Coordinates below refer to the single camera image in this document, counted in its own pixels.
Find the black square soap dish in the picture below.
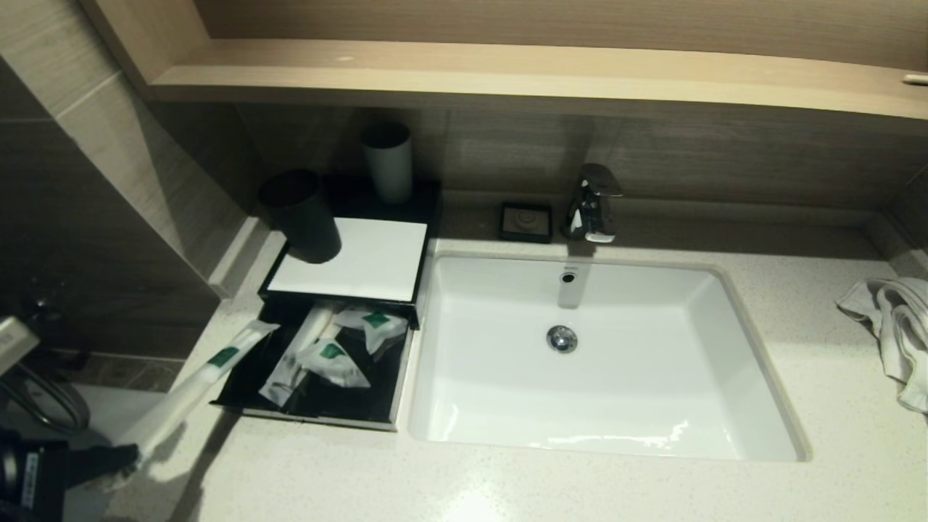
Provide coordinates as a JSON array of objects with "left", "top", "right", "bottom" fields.
[{"left": 498, "top": 202, "right": 554, "bottom": 244}]

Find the white ceramic sink basin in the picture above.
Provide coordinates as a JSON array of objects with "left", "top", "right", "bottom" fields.
[{"left": 407, "top": 250, "right": 811, "bottom": 463}]

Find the small white rectangular block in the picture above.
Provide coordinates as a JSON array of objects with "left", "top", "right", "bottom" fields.
[{"left": 0, "top": 315, "right": 41, "bottom": 376}]

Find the chrome faucet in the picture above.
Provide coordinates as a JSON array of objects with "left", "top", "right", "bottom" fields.
[{"left": 562, "top": 164, "right": 624, "bottom": 244}]

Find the light wooden shelf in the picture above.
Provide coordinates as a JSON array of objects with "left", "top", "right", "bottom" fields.
[{"left": 80, "top": 0, "right": 928, "bottom": 120}]

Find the long white toothbrush packet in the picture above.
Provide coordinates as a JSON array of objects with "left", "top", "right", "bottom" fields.
[
  {"left": 260, "top": 303, "right": 339, "bottom": 407},
  {"left": 109, "top": 320, "right": 281, "bottom": 488}
]

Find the black box with white top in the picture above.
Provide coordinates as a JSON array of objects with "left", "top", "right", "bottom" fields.
[{"left": 261, "top": 216, "right": 430, "bottom": 331}]

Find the small white green-label sachet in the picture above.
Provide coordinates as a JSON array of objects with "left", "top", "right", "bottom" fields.
[
  {"left": 333, "top": 304, "right": 409, "bottom": 356},
  {"left": 296, "top": 337, "right": 372, "bottom": 391}
]

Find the white towel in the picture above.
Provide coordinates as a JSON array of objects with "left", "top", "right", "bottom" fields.
[{"left": 834, "top": 277, "right": 928, "bottom": 415}]

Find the black glossy tray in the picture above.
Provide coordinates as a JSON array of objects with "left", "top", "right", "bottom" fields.
[{"left": 319, "top": 174, "right": 444, "bottom": 254}]

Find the black cup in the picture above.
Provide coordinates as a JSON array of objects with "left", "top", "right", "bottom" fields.
[{"left": 260, "top": 169, "right": 344, "bottom": 263}]

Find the grey cup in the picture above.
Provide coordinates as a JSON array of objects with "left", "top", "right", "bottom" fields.
[{"left": 361, "top": 123, "right": 414, "bottom": 205}]

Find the black glossy drawer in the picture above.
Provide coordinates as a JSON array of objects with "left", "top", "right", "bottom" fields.
[{"left": 210, "top": 296, "right": 418, "bottom": 433}]

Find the dark metal valve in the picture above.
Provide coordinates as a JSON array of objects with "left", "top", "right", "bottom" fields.
[{"left": 7, "top": 286, "right": 67, "bottom": 343}]

